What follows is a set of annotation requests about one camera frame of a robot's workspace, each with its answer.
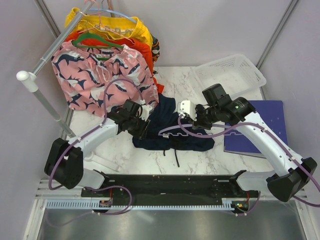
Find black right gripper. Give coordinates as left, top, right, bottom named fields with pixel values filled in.
left=188, top=105, right=220, bottom=131

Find translucent lilac hanger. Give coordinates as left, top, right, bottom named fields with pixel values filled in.
left=158, top=123, right=243, bottom=139

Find navy blue shorts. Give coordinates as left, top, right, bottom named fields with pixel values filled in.
left=132, top=93, right=215, bottom=152

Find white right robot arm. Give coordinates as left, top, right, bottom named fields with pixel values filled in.
left=191, top=83, right=320, bottom=202

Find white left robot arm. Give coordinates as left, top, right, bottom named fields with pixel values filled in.
left=44, top=100, right=154, bottom=197

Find pink shark print shorts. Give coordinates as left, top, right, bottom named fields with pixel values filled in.
left=51, top=41, right=159, bottom=118

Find orange shorts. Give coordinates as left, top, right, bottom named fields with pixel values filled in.
left=80, top=38, right=165, bottom=93

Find yellow shorts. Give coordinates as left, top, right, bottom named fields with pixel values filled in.
left=73, top=15, right=153, bottom=47

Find green hanger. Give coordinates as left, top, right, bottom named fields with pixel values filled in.
left=69, top=32, right=128, bottom=62

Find light blue hanger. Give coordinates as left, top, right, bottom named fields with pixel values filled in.
left=88, top=8, right=137, bottom=24

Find blue binder folder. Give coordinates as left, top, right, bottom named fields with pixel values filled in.
left=223, top=99, right=288, bottom=158

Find white plastic basket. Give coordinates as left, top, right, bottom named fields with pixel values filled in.
left=192, top=54, right=267, bottom=99

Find black orange patterned garment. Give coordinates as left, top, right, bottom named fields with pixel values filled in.
left=151, top=35, right=160, bottom=65

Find silver clothes rack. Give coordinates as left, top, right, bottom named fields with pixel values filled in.
left=16, top=0, right=94, bottom=137

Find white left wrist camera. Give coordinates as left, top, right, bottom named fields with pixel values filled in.
left=138, top=100, right=154, bottom=121

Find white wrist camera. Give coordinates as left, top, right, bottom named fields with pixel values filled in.
left=177, top=100, right=197, bottom=121
left=138, top=100, right=154, bottom=121

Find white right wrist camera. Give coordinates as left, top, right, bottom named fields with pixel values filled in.
left=177, top=100, right=197, bottom=121

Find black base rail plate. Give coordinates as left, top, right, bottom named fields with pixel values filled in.
left=81, top=171, right=261, bottom=205

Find light blue cable duct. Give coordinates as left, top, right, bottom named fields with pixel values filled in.
left=45, top=199, right=236, bottom=211

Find pink wire hanger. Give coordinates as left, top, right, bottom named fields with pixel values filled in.
left=77, top=0, right=133, bottom=42

